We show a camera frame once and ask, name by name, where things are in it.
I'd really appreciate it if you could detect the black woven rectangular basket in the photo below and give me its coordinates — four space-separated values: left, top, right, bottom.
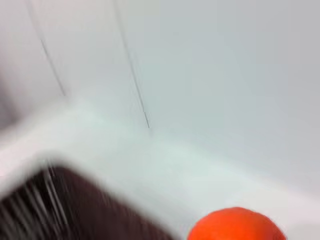
0 164 181 240

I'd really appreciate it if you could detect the red plastic pear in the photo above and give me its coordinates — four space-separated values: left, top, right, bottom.
186 206 288 240

